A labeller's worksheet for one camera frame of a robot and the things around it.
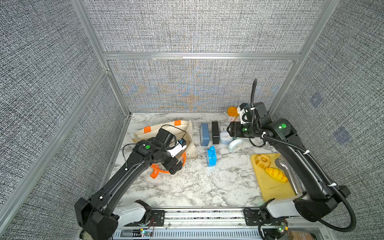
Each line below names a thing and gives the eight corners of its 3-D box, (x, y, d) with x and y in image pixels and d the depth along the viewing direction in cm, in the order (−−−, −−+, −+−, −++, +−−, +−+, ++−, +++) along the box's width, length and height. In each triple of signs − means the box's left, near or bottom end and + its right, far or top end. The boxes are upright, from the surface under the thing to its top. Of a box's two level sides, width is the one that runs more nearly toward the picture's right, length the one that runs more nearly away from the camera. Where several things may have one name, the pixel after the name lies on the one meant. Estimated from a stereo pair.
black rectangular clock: (211, 145, 103) (213, 137, 97) (210, 129, 112) (211, 121, 105) (218, 145, 103) (220, 137, 97) (216, 129, 112) (218, 121, 105)
